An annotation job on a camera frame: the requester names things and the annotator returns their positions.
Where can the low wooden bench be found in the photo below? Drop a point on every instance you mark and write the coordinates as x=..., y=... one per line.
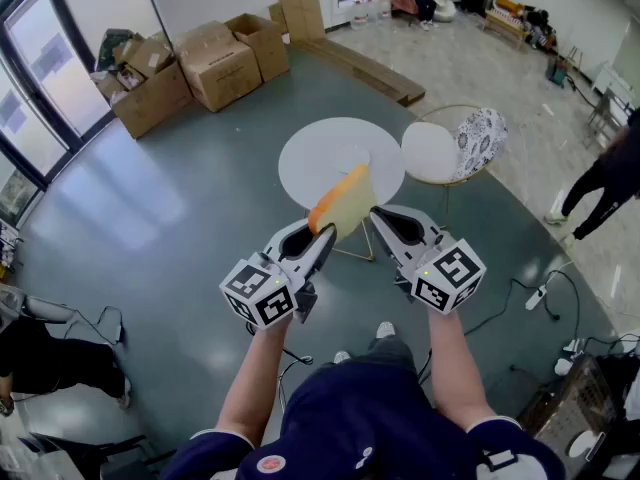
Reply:
x=505, y=25

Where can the white round table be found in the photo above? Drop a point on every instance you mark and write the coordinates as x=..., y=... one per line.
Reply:
x=310, y=163

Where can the patterned chair with gold frame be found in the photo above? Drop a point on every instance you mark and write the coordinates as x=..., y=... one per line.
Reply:
x=430, y=153

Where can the taped cardboard box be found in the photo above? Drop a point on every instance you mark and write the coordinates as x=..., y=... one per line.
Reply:
x=220, y=73

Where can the black framed glass door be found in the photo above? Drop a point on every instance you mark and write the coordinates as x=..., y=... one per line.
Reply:
x=45, y=68

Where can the small cluttered cardboard box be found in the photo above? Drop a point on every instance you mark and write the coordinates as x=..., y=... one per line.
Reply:
x=147, y=55

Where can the white power strip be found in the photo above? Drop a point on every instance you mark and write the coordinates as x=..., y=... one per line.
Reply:
x=536, y=298

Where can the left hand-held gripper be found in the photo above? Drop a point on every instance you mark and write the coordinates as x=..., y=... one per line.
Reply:
x=260, y=293

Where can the woven brown crate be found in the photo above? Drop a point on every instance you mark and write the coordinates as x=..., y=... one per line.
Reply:
x=580, y=408

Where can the white ottoman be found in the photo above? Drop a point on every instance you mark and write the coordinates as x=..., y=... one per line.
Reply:
x=444, y=10

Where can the white metal rack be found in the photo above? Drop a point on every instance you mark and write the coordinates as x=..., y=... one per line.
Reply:
x=612, y=98

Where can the green machine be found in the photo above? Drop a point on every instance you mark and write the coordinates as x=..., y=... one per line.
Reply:
x=557, y=70

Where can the person's left forearm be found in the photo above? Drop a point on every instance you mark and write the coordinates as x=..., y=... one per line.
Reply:
x=255, y=383

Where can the person's grey trousers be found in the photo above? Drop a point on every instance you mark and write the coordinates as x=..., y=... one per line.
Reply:
x=390, y=350

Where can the person's right forearm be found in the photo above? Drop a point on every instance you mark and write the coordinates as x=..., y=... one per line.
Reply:
x=455, y=368

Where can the dark green bag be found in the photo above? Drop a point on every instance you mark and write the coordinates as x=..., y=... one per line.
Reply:
x=112, y=48

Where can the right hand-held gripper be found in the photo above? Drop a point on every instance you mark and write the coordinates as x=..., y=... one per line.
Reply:
x=450, y=273

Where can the clear water jug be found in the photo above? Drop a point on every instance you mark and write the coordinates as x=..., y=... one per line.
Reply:
x=360, y=20
x=384, y=9

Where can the person's navy shirt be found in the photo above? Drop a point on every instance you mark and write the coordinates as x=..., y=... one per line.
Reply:
x=375, y=418

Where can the open-top cardboard box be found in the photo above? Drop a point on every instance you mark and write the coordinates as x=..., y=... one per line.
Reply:
x=265, y=48

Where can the person's white shoe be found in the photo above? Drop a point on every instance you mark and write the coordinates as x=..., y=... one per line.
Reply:
x=385, y=329
x=342, y=356

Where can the large cardboard box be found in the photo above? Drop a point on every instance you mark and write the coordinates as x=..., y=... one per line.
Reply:
x=155, y=98

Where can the flat cardboard sheet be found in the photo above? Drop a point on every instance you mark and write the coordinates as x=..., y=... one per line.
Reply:
x=301, y=10

